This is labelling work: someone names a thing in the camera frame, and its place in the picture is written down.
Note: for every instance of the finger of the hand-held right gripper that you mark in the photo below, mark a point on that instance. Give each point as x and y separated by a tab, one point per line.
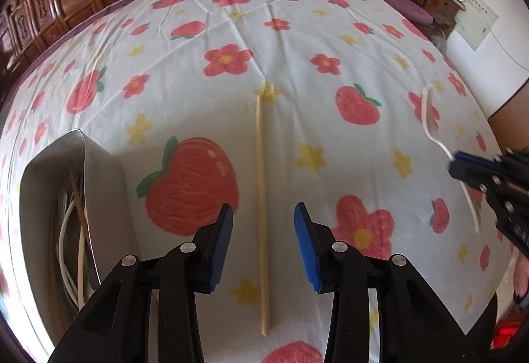
469	175
475	158

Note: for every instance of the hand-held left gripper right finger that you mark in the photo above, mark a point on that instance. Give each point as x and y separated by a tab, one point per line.
306	247

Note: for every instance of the wooden side table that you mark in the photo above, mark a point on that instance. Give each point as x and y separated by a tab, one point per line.
448	3

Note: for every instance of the white plastic fork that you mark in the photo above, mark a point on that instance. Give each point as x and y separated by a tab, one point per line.
432	127

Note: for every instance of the strawberry flower printed blanket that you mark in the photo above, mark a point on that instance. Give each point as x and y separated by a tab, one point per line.
248	57

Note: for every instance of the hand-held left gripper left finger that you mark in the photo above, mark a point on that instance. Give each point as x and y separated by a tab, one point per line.
221	247

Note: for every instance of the person's black pants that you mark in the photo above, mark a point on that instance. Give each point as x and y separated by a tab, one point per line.
481	321

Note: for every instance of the person's right hand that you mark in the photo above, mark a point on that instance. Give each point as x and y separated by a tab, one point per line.
521	278

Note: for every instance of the white wall panel box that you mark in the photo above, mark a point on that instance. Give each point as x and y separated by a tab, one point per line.
477	19

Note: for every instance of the rectangular metal container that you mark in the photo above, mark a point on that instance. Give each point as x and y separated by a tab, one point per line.
107	214

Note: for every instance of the red box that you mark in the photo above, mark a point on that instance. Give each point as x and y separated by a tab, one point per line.
506	334

